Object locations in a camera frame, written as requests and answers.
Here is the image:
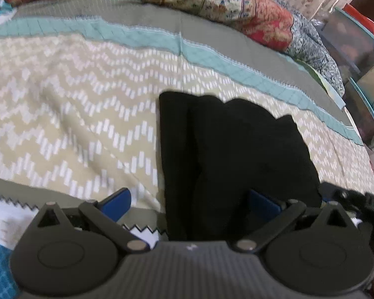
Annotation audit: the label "black pants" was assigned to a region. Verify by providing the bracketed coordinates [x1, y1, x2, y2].
[159, 91, 322, 242]

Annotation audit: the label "patterned bedsheet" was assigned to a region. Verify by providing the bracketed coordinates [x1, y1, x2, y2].
[0, 0, 374, 299]

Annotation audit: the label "teal rimmed storage box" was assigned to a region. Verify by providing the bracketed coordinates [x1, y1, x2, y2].
[320, 8, 374, 145]

